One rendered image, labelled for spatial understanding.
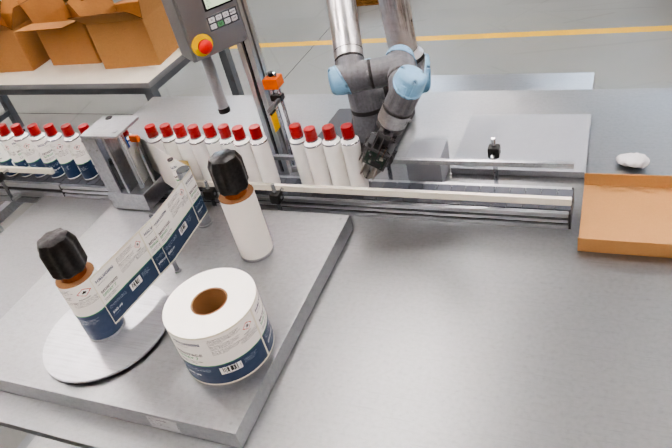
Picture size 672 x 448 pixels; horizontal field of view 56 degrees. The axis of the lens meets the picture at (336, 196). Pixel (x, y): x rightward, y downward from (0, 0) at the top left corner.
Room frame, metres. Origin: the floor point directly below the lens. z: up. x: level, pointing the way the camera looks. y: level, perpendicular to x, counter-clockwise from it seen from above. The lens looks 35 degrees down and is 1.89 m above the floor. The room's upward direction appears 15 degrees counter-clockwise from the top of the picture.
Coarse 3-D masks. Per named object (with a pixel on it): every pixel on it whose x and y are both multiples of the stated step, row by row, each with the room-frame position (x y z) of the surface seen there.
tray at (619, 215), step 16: (592, 176) 1.28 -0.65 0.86; (608, 176) 1.26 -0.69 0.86; (624, 176) 1.24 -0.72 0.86; (640, 176) 1.22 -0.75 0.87; (656, 176) 1.21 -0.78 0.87; (592, 192) 1.25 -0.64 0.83; (608, 192) 1.23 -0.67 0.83; (624, 192) 1.22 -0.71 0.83; (640, 192) 1.20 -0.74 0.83; (656, 192) 1.19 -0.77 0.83; (592, 208) 1.19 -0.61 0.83; (608, 208) 1.17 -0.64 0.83; (624, 208) 1.16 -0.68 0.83; (640, 208) 1.14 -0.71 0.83; (656, 208) 1.13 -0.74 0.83; (592, 224) 1.13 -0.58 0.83; (608, 224) 1.12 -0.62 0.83; (624, 224) 1.10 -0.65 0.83; (640, 224) 1.09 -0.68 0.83; (656, 224) 1.08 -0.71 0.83; (592, 240) 1.05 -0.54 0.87; (608, 240) 1.03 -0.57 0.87; (624, 240) 1.02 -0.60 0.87; (640, 240) 1.04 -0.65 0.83; (656, 240) 1.03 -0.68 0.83; (656, 256) 0.98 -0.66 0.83
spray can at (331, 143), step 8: (328, 128) 1.47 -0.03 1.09; (328, 136) 1.47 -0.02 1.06; (336, 136) 1.48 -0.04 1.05; (328, 144) 1.46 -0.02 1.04; (336, 144) 1.46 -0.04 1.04; (328, 152) 1.46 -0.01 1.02; (336, 152) 1.46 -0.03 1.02; (328, 160) 1.47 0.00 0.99; (336, 160) 1.46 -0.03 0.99; (344, 160) 1.47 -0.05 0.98; (336, 168) 1.46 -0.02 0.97; (344, 168) 1.46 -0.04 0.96; (336, 176) 1.46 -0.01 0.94; (344, 176) 1.46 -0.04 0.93; (336, 184) 1.46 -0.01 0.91; (344, 184) 1.46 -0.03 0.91
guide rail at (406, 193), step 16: (320, 192) 1.46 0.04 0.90; (336, 192) 1.44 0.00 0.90; (352, 192) 1.42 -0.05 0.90; (368, 192) 1.39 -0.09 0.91; (384, 192) 1.37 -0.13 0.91; (400, 192) 1.35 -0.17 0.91; (416, 192) 1.33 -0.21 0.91; (432, 192) 1.31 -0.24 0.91; (448, 192) 1.29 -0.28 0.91; (464, 192) 1.28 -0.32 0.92
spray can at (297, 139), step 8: (296, 128) 1.52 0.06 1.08; (296, 136) 1.52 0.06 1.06; (304, 136) 1.53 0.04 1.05; (296, 144) 1.51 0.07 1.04; (296, 152) 1.52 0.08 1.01; (304, 152) 1.51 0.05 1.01; (296, 160) 1.52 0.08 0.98; (304, 160) 1.51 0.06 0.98; (304, 168) 1.51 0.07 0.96; (304, 176) 1.51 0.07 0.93; (312, 176) 1.51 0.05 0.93; (304, 184) 1.52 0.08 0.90; (312, 184) 1.51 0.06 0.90
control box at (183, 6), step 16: (176, 0) 1.63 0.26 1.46; (192, 0) 1.65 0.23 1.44; (176, 16) 1.64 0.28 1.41; (192, 16) 1.65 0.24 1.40; (208, 16) 1.66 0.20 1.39; (240, 16) 1.70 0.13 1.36; (176, 32) 1.69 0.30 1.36; (192, 32) 1.64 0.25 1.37; (208, 32) 1.66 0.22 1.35; (224, 32) 1.68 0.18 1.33; (240, 32) 1.70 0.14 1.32; (192, 48) 1.63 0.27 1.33; (224, 48) 1.67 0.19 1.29
